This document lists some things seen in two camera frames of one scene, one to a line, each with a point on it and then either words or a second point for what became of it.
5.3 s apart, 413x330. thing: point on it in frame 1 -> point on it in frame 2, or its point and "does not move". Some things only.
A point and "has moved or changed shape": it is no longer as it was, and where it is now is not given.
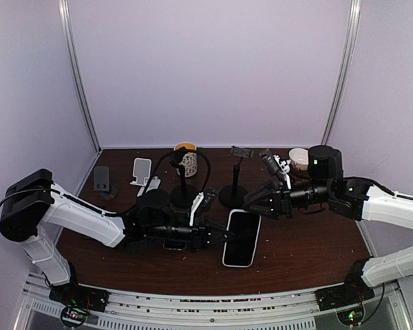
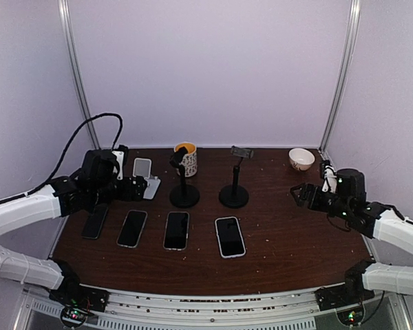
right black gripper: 280,201 -> 307,188
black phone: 245,226 has moved or changed shape
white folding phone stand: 142,170 does not move
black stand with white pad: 233,195 does not move
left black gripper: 201,235 -> 127,194
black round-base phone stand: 182,196 does not move
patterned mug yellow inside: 189,159 does not move
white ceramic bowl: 299,158 does not move
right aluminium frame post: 354,23 does not move
